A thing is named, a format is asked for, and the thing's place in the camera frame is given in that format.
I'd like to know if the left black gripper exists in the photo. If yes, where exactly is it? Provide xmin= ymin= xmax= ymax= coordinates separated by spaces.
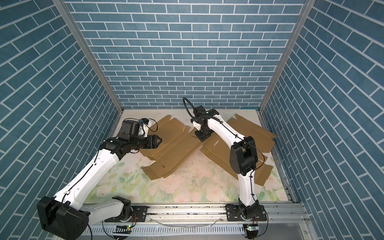
xmin=129 ymin=133 xmax=164 ymax=151

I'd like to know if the brown cardboard box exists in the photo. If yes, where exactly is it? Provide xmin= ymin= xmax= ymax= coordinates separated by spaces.
xmin=199 ymin=113 xmax=277 ymax=187
xmin=140 ymin=115 xmax=202 ymax=180

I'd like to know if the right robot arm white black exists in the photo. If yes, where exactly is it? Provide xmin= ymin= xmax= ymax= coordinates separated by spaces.
xmin=189 ymin=106 xmax=259 ymax=214

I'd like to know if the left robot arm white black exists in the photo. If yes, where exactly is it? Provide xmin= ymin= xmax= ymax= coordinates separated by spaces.
xmin=37 ymin=118 xmax=162 ymax=240

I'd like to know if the left green circuit board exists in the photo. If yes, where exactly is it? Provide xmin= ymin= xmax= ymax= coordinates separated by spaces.
xmin=113 ymin=225 xmax=132 ymax=235

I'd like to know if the green circuit board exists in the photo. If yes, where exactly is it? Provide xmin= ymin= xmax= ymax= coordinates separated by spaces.
xmin=243 ymin=224 xmax=259 ymax=234
xmin=113 ymin=225 xmax=132 ymax=235

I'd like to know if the right green circuit board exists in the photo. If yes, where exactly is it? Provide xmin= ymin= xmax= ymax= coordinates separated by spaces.
xmin=243 ymin=224 xmax=259 ymax=234

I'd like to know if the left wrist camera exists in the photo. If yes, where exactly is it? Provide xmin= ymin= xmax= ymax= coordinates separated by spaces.
xmin=139 ymin=118 xmax=150 ymax=128

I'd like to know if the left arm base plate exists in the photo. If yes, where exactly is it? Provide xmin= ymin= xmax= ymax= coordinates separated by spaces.
xmin=105 ymin=206 xmax=149 ymax=223

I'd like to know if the white slotted cable duct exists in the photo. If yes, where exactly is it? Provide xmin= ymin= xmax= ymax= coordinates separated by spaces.
xmin=82 ymin=224 xmax=245 ymax=237

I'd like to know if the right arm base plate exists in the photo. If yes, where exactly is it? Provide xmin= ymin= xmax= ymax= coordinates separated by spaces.
xmin=225 ymin=204 xmax=267 ymax=222

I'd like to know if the left aluminium corner post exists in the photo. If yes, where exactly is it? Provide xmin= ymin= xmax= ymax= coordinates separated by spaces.
xmin=52 ymin=0 xmax=124 ymax=113

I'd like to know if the aluminium corner post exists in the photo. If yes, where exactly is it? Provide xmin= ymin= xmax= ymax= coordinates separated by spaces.
xmin=52 ymin=0 xmax=124 ymax=113
xmin=259 ymin=0 xmax=316 ymax=113

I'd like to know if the aluminium front rail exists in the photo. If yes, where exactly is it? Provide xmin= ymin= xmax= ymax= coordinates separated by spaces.
xmin=56 ymin=202 xmax=313 ymax=226

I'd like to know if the right aluminium corner post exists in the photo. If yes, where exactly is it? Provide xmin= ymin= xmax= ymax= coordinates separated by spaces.
xmin=259 ymin=0 xmax=316 ymax=113

